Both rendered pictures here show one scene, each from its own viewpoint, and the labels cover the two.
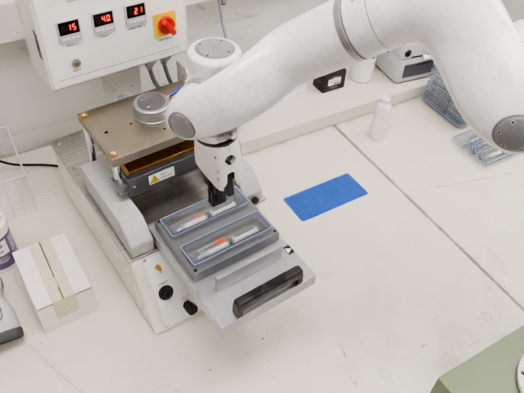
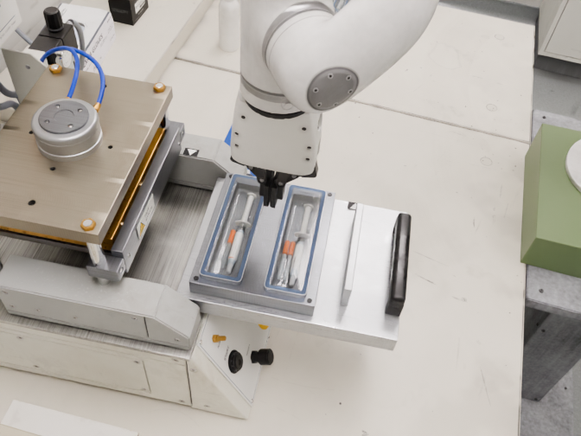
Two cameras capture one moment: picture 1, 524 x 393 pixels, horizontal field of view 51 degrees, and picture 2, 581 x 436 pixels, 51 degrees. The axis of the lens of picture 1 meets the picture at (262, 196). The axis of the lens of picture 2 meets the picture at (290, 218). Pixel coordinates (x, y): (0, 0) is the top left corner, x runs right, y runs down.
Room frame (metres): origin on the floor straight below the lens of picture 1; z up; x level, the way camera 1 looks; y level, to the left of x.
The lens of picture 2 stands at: (0.38, 0.44, 1.65)
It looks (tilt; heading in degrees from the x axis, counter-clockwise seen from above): 50 degrees down; 313
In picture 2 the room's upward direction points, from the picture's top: 7 degrees clockwise
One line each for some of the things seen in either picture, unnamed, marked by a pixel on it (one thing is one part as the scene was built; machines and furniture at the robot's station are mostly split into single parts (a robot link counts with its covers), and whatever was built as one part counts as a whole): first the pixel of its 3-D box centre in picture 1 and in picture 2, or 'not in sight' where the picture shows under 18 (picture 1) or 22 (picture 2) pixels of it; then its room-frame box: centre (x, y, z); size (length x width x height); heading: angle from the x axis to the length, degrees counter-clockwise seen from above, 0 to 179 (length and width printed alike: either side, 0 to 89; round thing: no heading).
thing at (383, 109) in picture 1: (380, 118); (229, 21); (1.41, -0.35, 0.82); 0.05 x 0.05 x 0.14
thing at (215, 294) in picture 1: (228, 249); (299, 250); (0.72, 0.06, 0.97); 0.30 x 0.22 x 0.08; 38
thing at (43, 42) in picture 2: not in sight; (58, 60); (1.20, 0.15, 1.05); 0.15 x 0.05 x 0.15; 128
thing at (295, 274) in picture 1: (268, 290); (399, 261); (0.61, -0.02, 0.99); 0.15 x 0.02 x 0.04; 128
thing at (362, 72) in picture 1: (367, 44); not in sight; (1.67, -0.32, 0.92); 0.09 x 0.08 x 0.25; 83
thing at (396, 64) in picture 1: (405, 42); not in sight; (1.78, -0.46, 0.88); 0.25 x 0.20 x 0.17; 26
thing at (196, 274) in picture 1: (216, 230); (266, 239); (0.76, 0.09, 0.98); 0.20 x 0.17 x 0.03; 128
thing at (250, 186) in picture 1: (225, 163); (171, 157); (0.99, 0.09, 0.97); 0.26 x 0.05 x 0.07; 38
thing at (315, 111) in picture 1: (328, 89); (130, 18); (1.62, -0.20, 0.77); 0.84 x 0.30 x 0.04; 122
